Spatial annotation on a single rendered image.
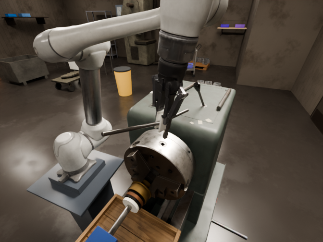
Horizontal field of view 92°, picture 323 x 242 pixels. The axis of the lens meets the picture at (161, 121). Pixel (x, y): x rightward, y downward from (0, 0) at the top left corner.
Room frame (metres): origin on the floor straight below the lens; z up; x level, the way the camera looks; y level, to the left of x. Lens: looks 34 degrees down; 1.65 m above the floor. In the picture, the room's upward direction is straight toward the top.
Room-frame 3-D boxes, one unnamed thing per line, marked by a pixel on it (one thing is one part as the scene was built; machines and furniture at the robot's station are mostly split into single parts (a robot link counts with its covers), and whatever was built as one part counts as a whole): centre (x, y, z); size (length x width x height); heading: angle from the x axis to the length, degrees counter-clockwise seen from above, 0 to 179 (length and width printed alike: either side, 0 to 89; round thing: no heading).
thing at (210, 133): (0.85, -0.16, 1.06); 0.59 x 0.48 x 0.39; 152
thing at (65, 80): (4.38, 2.45, 0.41); 1.06 x 0.61 x 0.83; 161
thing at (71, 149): (0.72, 0.56, 0.97); 0.18 x 0.16 x 0.22; 151
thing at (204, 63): (6.43, -1.33, 0.15); 1.07 x 0.76 x 0.30; 69
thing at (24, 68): (4.81, 4.15, 0.33); 0.95 x 0.80 x 0.65; 160
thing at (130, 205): (0.26, 0.14, 1.08); 0.13 x 0.07 x 0.07; 152
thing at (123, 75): (3.76, 0.93, 0.32); 0.40 x 0.40 x 0.64
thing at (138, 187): (0.35, 0.09, 1.08); 0.09 x 0.09 x 0.09; 62
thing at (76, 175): (0.69, 0.58, 0.83); 0.22 x 0.18 x 0.06; 159
